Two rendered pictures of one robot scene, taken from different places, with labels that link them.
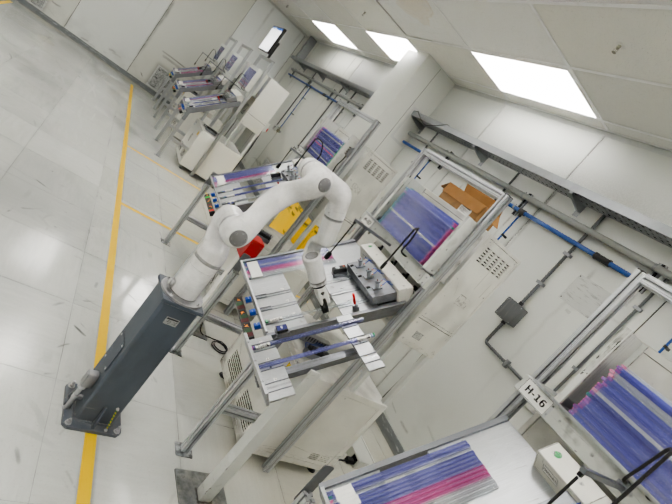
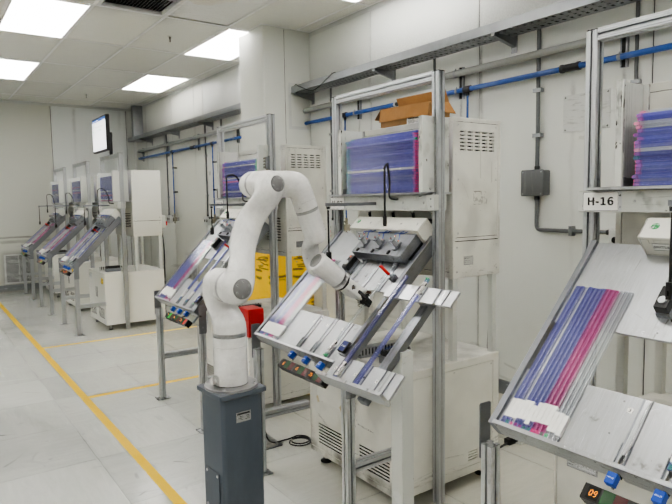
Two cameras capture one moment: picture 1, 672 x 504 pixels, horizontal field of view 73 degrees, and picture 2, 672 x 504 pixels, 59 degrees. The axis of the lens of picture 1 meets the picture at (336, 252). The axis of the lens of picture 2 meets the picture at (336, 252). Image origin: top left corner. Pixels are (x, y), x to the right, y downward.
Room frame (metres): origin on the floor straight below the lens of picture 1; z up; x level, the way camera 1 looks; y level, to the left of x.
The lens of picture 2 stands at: (-0.35, 0.03, 1.36)
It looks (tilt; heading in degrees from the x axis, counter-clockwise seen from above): 5 degrees down; 359
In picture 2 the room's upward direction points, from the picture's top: 1 degrees counter-clockwise
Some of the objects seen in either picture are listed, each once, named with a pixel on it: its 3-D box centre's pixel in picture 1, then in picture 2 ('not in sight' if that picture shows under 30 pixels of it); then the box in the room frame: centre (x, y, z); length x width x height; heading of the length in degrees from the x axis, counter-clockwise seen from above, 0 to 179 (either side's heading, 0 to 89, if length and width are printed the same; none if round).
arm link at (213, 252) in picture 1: (223, 233); (224, 301); (1.79, 0.40, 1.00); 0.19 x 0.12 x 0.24; 37
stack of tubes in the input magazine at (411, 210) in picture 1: (420, 227); (388, 164); (2.46, -0.26, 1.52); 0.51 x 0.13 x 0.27; 35
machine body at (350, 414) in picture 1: (295, 385); (401, 407); (2.58, -0.33, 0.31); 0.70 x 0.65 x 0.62; 35
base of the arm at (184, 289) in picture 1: (194, 277); (230, 360); (1.76, 0.38, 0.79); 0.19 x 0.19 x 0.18
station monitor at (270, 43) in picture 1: (273, 43); (105, 136); (6.36, 2.46, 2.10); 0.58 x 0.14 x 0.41; 35
